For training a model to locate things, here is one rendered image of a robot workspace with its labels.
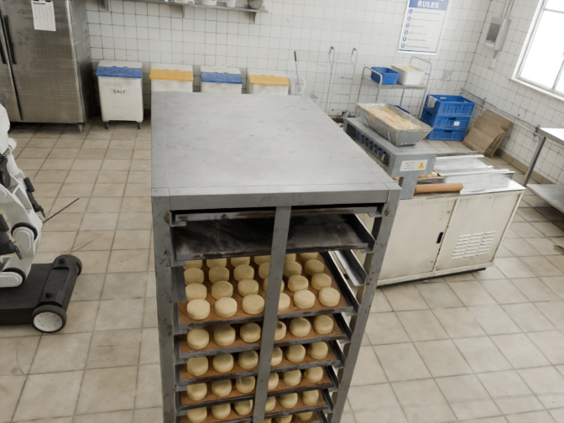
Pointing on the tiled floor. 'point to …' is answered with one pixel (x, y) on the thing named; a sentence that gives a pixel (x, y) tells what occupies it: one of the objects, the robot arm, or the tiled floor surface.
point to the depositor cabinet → (446, 232)
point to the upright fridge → (46, 65)
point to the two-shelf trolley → (394, 85)
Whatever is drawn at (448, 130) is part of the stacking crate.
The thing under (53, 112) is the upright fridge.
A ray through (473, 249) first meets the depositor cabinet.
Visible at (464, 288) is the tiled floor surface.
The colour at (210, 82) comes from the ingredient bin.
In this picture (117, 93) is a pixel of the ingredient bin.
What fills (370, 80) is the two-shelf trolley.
